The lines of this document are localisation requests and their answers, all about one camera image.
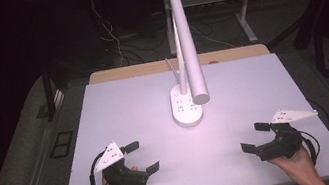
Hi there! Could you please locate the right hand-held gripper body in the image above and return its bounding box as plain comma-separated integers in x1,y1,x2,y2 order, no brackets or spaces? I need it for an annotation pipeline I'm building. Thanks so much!
249,103,325,164

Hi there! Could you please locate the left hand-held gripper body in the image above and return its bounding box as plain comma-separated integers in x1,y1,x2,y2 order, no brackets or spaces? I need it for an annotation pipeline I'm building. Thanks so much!
89,136,152,185

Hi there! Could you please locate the person's right hand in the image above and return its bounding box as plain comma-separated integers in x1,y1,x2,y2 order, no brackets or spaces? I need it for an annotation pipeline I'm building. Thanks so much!
267,146,320,185

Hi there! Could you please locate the white foam board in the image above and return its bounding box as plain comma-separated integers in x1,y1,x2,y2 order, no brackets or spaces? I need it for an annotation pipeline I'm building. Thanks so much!
43,43,329,185

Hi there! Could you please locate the white desk lamp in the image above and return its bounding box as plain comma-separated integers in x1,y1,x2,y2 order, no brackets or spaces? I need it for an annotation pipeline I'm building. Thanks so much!
152,0,215,130

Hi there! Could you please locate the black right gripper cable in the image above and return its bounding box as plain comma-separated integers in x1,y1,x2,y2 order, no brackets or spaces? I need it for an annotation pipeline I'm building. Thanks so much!
298,127,323,167

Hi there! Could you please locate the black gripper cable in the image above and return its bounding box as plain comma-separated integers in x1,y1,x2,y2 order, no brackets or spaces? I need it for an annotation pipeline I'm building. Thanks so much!
85,150,115,185
298,127,323,167

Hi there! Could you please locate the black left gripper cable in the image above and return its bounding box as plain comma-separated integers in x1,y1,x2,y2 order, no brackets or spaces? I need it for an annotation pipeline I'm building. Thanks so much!
85,150,115,185

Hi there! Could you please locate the white lamp cable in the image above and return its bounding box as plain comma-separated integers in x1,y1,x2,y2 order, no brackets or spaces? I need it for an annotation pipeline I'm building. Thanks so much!
164,56,183,86

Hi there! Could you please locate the white floor cable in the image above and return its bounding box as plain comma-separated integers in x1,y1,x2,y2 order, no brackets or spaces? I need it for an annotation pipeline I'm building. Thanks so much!
84,0,127,71

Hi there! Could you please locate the grey metal desk frame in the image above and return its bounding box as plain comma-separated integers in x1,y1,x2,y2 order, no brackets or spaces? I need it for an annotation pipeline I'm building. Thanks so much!
160,0,265,58

